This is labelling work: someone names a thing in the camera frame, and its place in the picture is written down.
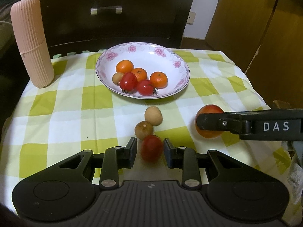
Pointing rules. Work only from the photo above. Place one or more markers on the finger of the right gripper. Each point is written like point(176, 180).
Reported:
point(230, 121)

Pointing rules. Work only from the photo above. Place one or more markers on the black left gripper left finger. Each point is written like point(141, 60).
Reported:
point(114, 159)

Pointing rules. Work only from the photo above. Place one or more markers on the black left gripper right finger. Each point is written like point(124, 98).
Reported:
point(185, 159)

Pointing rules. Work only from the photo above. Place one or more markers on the large red orange tomato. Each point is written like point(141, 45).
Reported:
point(208, 109)

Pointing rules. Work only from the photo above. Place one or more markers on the oblong red cherry tomato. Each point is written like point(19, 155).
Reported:
point(152, 148)

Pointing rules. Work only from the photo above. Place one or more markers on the red cherry tomato with stem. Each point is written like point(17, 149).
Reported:
point(146, 88)

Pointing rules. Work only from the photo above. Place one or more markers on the round red cherry tomato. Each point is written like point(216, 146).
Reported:
point(128, 82)

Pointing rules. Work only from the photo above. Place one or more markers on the small orange mandarin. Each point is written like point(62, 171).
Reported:
point(140, 74)

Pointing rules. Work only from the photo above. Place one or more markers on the green white checkered tablecloth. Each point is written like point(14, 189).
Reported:
point(78, 112)

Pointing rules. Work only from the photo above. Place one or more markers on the orange mandarin right in plate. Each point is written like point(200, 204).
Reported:
point(159, 80)

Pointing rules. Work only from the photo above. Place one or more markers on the orange mandarin in plate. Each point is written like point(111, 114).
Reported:
point(159, 80)
point(124, 66)

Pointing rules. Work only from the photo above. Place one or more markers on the orange mandarin far in plate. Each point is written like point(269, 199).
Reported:
point(124, 66)

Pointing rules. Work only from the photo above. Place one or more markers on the white floral plate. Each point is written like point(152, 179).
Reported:
point(144, 60)

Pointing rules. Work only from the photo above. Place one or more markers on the brown wooden wardrobe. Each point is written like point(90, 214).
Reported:
point(264, 39)

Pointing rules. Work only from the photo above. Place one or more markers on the dark wooden nightstand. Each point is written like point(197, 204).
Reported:
point(69, 27)

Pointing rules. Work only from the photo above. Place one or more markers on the grey striped mattress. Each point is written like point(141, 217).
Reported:
point(7, 35)

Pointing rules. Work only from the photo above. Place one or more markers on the pink ribbed cylinder container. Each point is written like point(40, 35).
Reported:
point(29, 34)

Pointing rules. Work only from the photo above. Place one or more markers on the wall power socket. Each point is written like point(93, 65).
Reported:
point(191, 18)

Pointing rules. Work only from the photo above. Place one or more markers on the silver drawer handle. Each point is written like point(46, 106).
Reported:
point(106, 10)

